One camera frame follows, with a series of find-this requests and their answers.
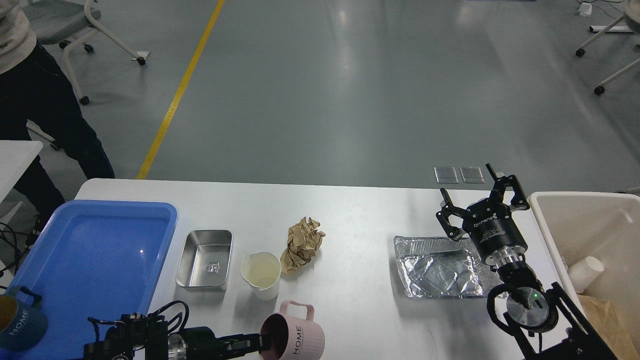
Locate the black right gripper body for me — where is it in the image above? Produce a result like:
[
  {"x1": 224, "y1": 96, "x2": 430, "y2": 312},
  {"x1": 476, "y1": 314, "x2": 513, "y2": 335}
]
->
[{"x1": 462, "y1": 198, "x2": 528, "y2": 265}]

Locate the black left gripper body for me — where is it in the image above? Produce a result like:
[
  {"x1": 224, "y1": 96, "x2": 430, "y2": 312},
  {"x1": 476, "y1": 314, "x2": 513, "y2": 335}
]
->
[{"x1": 167, "y1": 326, "x2": 223, "y2": 360}]

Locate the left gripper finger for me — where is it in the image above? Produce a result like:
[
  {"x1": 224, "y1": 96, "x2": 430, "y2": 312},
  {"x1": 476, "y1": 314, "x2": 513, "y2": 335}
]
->
[
  {"x1": 220, "y1": 333, "x2": 272, "y2": 351},
  {"x1": 220, "y1": 349, "x2": 262, "y2": 360}
]

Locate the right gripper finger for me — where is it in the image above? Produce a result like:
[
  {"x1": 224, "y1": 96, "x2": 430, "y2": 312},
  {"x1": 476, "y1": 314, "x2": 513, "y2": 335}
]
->
[
  {"x1": 485, "y1": 163, "x2": 531, "y2": 213},
  {"x1": 435, "y1": 187, "x2": 471, "y2": 242}
]

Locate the pink HOME mug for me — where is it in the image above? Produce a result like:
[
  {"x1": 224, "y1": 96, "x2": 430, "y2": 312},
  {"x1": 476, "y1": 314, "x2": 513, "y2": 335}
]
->
[{"x1": 259, "y1": 300, "x2": 326, "y2": 360}]

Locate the aluminium foil tray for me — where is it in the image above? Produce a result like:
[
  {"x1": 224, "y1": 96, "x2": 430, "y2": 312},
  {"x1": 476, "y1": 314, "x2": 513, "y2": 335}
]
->
[{"x1": 393, "y1": 235, "x2": 502, "y2": 299}]

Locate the stainless steel rectangular tin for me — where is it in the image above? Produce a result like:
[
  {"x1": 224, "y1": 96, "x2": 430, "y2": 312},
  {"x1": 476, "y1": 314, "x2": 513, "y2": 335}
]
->
[{"x1": 175, "y1": 229, "x2": 233, "y2": 292}]

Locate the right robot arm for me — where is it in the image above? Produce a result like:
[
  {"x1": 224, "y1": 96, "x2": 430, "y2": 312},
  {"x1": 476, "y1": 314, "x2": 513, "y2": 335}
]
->
[{"x1": 436, "y1": 164, "x2": 616, "y2": 360}]

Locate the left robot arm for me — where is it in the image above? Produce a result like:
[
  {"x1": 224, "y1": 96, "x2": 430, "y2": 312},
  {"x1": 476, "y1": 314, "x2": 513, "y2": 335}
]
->
[{"x1": 82, "y1": 300, "x2": 272, "y2": 360}]

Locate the left floor socket plate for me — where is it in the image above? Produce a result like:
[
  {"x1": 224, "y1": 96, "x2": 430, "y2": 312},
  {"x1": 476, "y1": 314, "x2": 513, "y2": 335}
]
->
[{"x1": 433, "y1": 166, "x2": 460, "y2": 184}]

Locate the floor socket plate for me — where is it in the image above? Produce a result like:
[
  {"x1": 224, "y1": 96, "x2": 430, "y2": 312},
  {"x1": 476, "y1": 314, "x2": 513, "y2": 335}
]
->
[
  {"x1": 433, "y1": 166, "x2": 460, "y2": 184},
  {"x1": 459, "y1": 166, "x2": 486, "y2": 184}
]

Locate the right floor socket plate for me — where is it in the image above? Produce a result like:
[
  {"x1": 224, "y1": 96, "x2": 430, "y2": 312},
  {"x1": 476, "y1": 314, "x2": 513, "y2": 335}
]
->
[{"x1": 459, "y1": 166, "x2": 486, "y2": 184}]

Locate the white plastic bin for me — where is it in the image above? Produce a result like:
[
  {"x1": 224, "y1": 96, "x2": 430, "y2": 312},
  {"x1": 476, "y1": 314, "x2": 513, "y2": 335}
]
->
[{"x1": 529, "y1": 191, "x2": 640, "y2": 350}]

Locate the white paper cup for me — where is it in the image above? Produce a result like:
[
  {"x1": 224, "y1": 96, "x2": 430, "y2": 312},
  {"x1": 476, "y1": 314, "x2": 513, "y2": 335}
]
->
[{"x1": 240, "y1": 251, "x2": 282, "y2": 301}]

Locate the paper cup in bin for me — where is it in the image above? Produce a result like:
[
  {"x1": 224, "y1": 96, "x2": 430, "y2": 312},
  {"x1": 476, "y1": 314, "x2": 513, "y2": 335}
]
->
[{"x1": 567, "y1": 256, "x2": 606, "y2": 294}]

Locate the crumpled brown paper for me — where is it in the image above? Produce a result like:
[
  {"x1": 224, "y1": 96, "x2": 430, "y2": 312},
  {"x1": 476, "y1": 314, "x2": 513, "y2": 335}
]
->
[{"x1": 279, "y1": 217, "x2": 326, "y2": 275}]

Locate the brown paper in bin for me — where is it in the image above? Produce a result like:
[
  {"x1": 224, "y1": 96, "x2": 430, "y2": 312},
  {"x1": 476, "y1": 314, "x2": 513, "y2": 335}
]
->
[{"x1": 577, "y1": 294, "x2": 640, "y2": 360}]

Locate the blue plastic tray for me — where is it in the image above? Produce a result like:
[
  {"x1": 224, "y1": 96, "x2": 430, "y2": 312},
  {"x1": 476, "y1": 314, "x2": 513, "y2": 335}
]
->
[{"x1": 1, "y1": 200, "x2": 178, "y2": 360}]

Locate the dark blue HOME mug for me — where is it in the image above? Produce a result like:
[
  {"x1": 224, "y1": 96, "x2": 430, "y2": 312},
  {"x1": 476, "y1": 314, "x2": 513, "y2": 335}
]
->
[{"x1": 0, "y1": 285, "x2": 49, "y2": 352}]

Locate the white chair legs right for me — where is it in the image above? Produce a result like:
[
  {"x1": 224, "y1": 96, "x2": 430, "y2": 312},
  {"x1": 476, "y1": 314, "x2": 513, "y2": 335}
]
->
[{"x1": 575, "y1": 0, "x2": 640, "y2": 96}]

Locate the white side table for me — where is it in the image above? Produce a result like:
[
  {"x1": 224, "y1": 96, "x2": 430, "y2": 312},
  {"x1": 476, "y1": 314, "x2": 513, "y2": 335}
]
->
[{"x1": 0, "y1": 140, "x2": 43, "y2": 201}]

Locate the person in beige sweater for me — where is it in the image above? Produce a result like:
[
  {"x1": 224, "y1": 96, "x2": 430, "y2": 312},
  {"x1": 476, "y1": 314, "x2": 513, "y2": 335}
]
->
[{"x1": 0, "y1": 0, "x2": 116, "y2": 248}]

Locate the grey office chair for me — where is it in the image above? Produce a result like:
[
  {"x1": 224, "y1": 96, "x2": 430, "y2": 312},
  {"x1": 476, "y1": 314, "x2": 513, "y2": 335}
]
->
[{"x1": 22, "y1": 0, "x2": 149, "y2": 105}]

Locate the black cables left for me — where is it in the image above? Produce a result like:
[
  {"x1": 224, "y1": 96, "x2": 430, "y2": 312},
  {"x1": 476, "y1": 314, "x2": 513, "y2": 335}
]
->
[{"x1": 0, "y1": 222, "x2": 32, "y2": 291}]

